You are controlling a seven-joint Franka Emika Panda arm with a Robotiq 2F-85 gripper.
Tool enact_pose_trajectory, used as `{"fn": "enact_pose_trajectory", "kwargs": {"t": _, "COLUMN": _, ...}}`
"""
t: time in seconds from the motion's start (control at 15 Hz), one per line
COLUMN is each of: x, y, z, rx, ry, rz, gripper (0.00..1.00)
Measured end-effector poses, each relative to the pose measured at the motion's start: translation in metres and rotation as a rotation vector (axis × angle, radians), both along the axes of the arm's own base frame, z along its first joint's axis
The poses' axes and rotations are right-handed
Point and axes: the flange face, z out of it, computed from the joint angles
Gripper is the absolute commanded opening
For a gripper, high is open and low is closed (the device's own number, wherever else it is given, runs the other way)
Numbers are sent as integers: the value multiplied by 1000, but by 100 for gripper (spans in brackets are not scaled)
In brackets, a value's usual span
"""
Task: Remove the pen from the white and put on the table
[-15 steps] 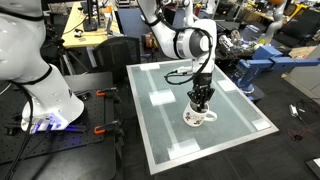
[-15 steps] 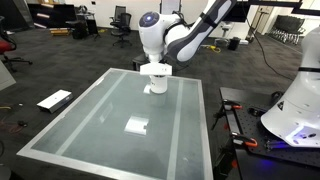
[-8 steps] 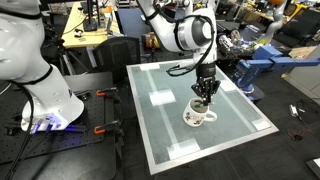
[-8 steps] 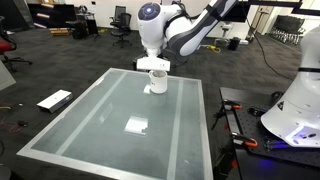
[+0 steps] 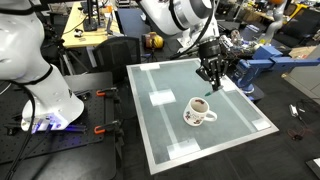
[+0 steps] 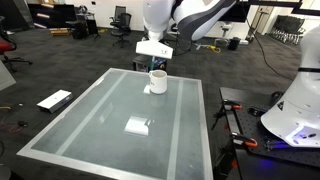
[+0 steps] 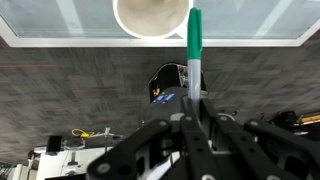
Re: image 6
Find black hanging cable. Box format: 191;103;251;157
244;9;296;82

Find red office chair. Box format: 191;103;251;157
0;15;34;73

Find black shelf cabinet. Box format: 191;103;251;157
27;3;78;29

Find yellow floor cable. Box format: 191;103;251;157
206;45;222;54

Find black round knob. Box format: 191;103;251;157
248;106;264;118

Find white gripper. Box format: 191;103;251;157
135;39;174;64

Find black trash bin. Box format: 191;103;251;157
227;36;242;52

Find orange handled black clamp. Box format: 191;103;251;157
213;131;259;174
210;98;244;131

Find black breadboard robot table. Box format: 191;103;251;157
219;86;320;180

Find black mesh office chair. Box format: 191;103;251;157
109;5;127;28
110;12;133;48

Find white flat box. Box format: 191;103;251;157
36;89;74;114

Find yellow wooden box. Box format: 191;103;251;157
49;28;70;37

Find stacked black chairs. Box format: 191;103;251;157
268;14;306;46

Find black cluttered desk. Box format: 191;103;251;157
65;4;101;41

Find black low box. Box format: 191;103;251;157
132;54;168;73

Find grey floor bin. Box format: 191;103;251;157
214;38;229;48

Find black wall monitor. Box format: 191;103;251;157
218;0;251;24

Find black overhead beam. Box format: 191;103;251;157
248;0;320;17

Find white ceramic mug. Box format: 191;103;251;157
148;69;169;95

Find glass top metal table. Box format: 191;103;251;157
16;67;214;180

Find grey slanted panel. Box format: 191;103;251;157
0;59;17;92

